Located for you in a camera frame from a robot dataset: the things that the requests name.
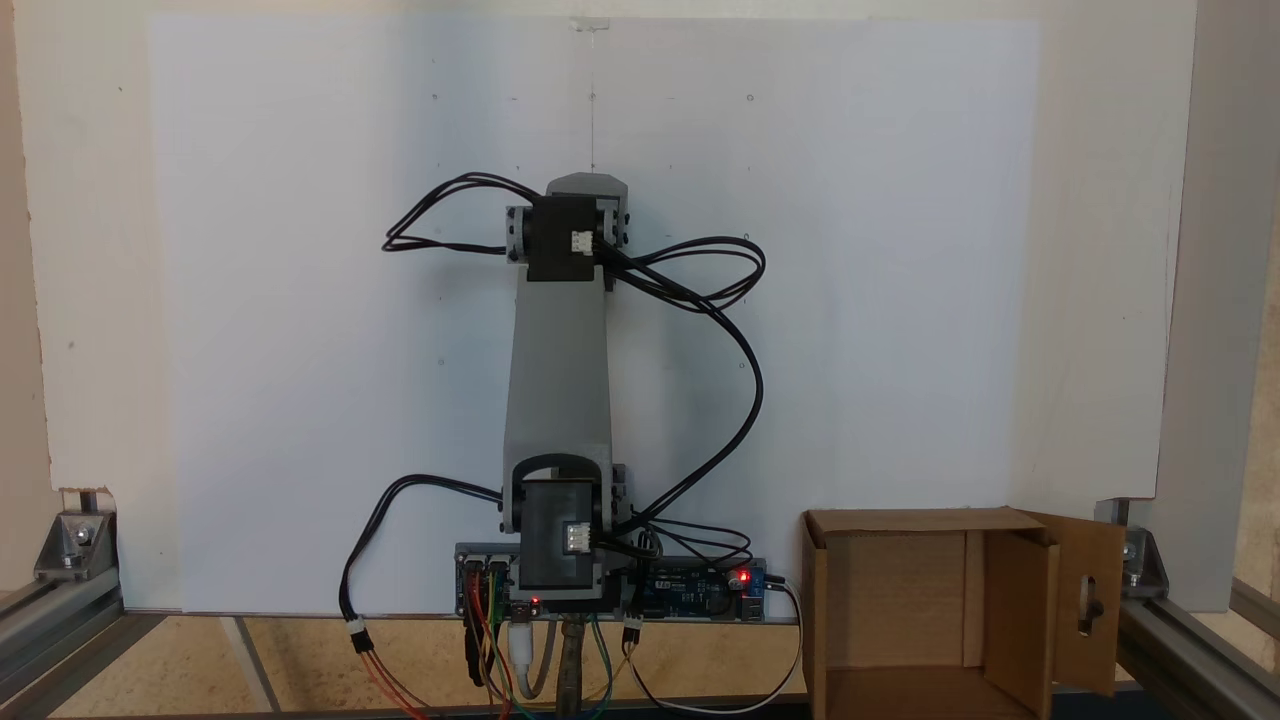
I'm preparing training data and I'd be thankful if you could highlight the white paper sheet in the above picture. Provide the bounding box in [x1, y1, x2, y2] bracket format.
[148, 15, 1041, 616]

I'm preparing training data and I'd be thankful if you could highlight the white usb plug cable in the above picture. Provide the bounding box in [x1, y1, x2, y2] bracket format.
[506, 605, 557, 703]

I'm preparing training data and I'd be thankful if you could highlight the black cable with white connector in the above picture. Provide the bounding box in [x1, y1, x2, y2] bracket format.
[338, 473, 507, 657]

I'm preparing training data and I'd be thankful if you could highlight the metal corner bracket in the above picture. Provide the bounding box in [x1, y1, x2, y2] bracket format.
[1095, 498, 1171, 601]
[33, 488, 118, 583]

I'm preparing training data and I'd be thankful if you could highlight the red orange wire pair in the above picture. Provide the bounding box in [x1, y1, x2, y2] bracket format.
[358, 645, 433, 720]

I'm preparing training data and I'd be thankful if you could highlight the circuit board with jumper wires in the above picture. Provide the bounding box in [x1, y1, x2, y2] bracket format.
[455, 542, 528, 619]

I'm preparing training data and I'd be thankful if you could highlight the aluminium frame rail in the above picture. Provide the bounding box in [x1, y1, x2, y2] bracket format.
[0, 575, 168, 720]
[1115, 575, 1280, 720]

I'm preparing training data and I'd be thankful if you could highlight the thin white cable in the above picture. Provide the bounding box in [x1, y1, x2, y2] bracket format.
[624, 575, 805, 716]

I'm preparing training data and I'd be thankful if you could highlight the brown cardboard box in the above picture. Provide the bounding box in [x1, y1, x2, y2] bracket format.
[800, 505, 1127, 720]

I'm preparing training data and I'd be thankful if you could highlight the coloured jumper wire bundle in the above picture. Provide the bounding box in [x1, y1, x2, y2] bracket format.
[461, 562, 616, 720]

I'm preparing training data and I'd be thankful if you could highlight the blue circuit board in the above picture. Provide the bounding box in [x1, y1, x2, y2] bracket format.
[625, 557, 770, 624]

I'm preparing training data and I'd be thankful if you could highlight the black motor cable loop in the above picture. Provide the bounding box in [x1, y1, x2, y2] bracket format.
[382, 172, 549, 257]
[598, 234, 769, 561]

